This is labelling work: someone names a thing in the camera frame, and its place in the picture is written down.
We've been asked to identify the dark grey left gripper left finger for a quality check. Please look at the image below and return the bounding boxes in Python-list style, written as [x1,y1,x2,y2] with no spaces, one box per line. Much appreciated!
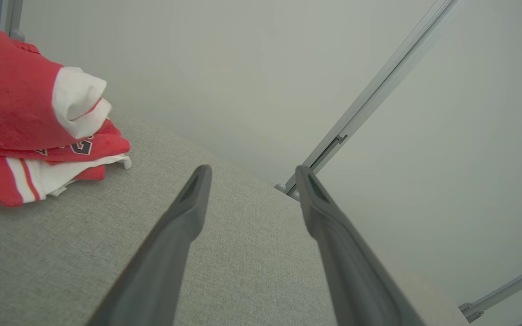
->
[87,164,213,326]

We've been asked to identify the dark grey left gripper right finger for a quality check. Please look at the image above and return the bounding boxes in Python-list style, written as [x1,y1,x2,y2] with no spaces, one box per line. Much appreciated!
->
[295,164,427,326]

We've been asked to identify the red jersey shirt white sleeves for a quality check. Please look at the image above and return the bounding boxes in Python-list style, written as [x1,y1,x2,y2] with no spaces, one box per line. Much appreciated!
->
[0,23,132,207]

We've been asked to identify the grey fabric sofa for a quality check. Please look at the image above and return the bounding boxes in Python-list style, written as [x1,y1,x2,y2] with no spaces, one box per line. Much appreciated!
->
[0,111,470,326]

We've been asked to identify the grey metal partition post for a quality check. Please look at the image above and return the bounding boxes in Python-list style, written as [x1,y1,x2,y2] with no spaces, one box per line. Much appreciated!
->
[0,0,26,42]
[458,257,522,323]

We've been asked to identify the grey partition post round feet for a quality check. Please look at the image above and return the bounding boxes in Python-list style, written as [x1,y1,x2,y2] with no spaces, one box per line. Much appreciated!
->
[274,0,463,202]

